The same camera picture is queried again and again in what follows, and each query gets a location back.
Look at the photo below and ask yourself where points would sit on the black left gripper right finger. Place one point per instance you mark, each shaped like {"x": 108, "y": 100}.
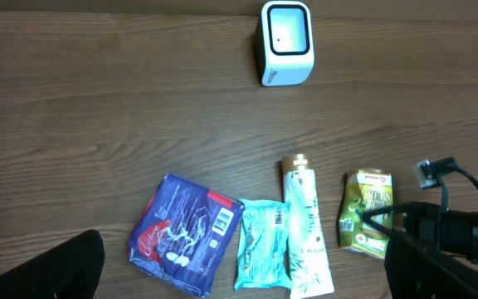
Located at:
{"x": 417, "y": 270}

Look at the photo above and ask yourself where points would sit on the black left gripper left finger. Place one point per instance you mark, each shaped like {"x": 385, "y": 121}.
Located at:
{"x": 69, "y": 270}

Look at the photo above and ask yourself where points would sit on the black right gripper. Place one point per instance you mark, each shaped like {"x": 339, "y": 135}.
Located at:
{"x": 454, "y": 231}

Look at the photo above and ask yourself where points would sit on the white tube gold cap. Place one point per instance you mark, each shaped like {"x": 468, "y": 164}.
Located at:
{"x": 308, "y": 257}

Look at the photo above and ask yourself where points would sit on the teal wipes packet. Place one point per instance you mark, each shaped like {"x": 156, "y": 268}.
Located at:
{"x": 261, "y": 250}

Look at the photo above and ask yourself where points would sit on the purple pad package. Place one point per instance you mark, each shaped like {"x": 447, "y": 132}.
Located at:
{"x": 183, "y": 233}

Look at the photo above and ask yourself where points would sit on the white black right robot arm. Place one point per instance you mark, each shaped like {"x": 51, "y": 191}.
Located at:
{"x": 448, "y": 230}

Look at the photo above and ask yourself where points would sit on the white barcode scanner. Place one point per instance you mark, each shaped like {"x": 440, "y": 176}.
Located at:
{"x": 283, "y": 43}

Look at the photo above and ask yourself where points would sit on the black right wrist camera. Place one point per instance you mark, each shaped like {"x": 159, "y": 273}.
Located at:
{"x": 430, "y": 175}

